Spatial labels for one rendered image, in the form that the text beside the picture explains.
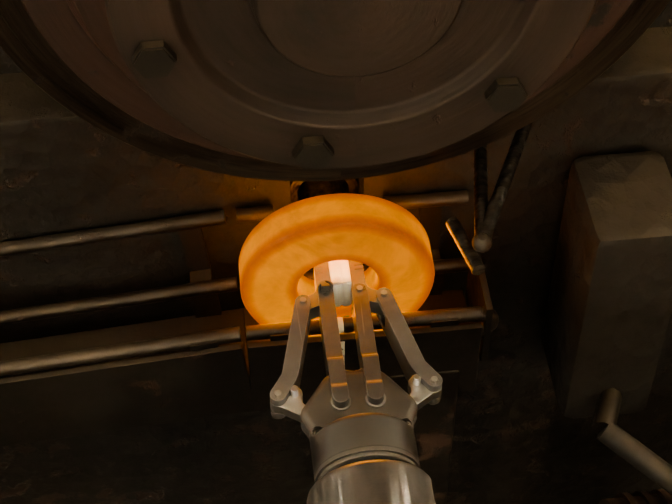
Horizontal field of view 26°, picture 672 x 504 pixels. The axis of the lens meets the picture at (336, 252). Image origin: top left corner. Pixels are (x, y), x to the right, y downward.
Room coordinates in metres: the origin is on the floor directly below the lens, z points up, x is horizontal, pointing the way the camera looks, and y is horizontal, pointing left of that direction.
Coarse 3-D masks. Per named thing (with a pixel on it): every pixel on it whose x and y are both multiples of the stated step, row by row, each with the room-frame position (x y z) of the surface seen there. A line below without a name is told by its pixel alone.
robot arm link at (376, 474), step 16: (352, 464) 0.55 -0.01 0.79; (368, 464) 0.55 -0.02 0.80; (384, 464) 0.55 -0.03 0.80; (400, 464) 0.55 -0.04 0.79; (320, 480) 0.55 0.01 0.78; (336, 480) 0.54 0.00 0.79; (352, 480) 0.54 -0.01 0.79; (368, 480) 0.53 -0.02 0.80; (384, 480) 0.54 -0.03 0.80; (400, 480) 0.54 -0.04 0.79; (416, 480) 0.54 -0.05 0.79; (320, 496) 0.53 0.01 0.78; (336, 496) 0.53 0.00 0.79; (352, 496) 0.52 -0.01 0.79; (368, 496) 0.52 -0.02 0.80; (384, 496) 0.52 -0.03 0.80; (400, 496) 0.52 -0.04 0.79; (416, 496) 0.53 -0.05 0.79; (432, 496) 0.54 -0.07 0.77
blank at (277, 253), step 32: (288, 224) 0.75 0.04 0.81; (320, 224) 0.74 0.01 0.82; (352, 224) 0.75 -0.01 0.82; (384, 224) 0.75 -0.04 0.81; (416, 224) 0.77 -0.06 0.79; (256, 256) 0.74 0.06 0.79; (288, 256) 0.74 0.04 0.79; (320, 256) 0.74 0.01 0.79; (352, 256) 0.75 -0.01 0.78; (384, 256) 0.75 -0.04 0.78; (416, 256) 0.75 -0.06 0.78; (256, 288) 0.74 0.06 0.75; (288, 288) 0.74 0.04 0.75; (416, 288) 0.75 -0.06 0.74; (256, 320) 0.74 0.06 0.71; (288, 320) 0.74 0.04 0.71
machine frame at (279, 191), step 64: (0, 64) 0.86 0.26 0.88; (640, 64) 0.87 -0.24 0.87; (0, 128) 0.80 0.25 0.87; (64, 128) 0.81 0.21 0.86; (576, 128) 0.85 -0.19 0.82; (640, 128) 0.86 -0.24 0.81; (0, 192) 0.80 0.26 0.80; (64, 192) 0.81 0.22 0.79; (128, 192) 0.81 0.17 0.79; (192, 192) 0.82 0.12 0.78; (256, 192) 0.82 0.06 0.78; (384, 192) 0.83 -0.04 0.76; (512, 192) 0.85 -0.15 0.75; (64, 256) 0.81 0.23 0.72; (128, 256) 0.81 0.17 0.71; (448, 256) 0.84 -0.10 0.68; (512, 256) 0.85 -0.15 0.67; (64, 320) 0.80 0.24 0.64; (128, 320) 0.81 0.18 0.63; (512, 320) 0.85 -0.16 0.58; (512, 384) 0.85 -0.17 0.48; (0, 448) 0.79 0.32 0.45; (64, 448) 0.80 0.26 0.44; (128, 448) 0.81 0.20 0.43; (192, 448) 0.81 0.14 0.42; (256, 448) 0.82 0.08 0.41; (512, 448) 0.85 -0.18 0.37; (576, 448) 0.86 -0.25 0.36
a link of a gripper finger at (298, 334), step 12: (300, 300) 0.71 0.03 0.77; (300, 312) 0.70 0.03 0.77; (300, 324) 0.69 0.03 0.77; (300, 336) 0.68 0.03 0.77; (288, 348) 0.67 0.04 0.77; (300, 348) 0.67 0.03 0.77; (288, 360) 0.66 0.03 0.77; (300, 360) 0.66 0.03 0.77; (288, 372) 0.65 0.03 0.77; (300, 372) 0.65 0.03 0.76; (276, 384) 0.63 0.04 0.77; (288, 384) 0.64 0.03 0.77; (276, 396) 0.62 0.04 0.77; (288, 396) 0.63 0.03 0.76
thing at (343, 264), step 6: (342, 264) 0.74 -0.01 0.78; (348, 264) 0.75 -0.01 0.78; (342, 270) 0.74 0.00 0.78; (348, 270) 0.74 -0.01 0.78; (342, 276) 0.73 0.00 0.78; (348, 276) 0.73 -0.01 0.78; (342, 282) 0.73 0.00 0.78; (348, 282) 0.73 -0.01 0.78; (342, 288) 0.73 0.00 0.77; (348, 288) 0.73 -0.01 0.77; (342, 294) 0.73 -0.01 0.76; (348, 294) 0.73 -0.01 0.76; (342, 300) 0.73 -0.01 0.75; (348, 300) 0.73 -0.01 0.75
